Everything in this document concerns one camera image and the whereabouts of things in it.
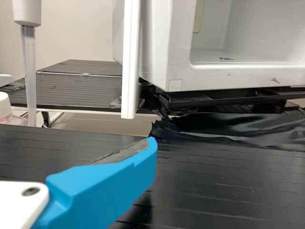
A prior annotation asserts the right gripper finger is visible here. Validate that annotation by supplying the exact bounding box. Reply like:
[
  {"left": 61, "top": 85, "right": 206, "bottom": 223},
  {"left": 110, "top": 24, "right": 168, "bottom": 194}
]
[{"left": 30, "top": 136, "right": 159, "bottom": 229}]

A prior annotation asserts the white incubator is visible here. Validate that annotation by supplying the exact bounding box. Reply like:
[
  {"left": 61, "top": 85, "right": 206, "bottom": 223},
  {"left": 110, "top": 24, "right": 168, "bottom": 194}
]
[{"left": 112, "top": 0, "right": 305, "bottom": 93}]

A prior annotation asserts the black platform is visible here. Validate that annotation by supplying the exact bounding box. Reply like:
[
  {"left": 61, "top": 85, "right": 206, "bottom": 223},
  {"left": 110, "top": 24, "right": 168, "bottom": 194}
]
[
  {"left": 0, "top": 123, "right": 305, "bottom": 229},
  {"left": 8, "top": 77, "right": 145, "bottom": 113},
  {"left": 35, "top": 59, "right": 124, "bottom": 99}
]

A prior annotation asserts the black tray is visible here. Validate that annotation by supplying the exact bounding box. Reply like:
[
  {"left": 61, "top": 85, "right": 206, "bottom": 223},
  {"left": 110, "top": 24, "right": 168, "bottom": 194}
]
[{"left": 152, "top": 86, "right": 305, "bottom": 114}]

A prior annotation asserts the white pipette stand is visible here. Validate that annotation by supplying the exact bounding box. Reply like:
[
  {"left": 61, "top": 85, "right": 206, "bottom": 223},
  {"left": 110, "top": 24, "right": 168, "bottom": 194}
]
[{"left": 0, "top": 0, "right": 146, "bottom": 119}]

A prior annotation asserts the white-capped bottle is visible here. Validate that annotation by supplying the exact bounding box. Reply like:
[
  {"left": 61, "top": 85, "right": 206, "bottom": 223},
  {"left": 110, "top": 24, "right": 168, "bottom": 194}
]
[{"left": 0, "top": 92, "right": 28, "bottom": 126}]

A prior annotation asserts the pipette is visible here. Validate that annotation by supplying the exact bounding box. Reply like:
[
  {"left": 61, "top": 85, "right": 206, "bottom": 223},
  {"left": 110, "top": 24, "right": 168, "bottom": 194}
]
[{"left": 12, "top": 0, "right": 42, "bottom": 127}]

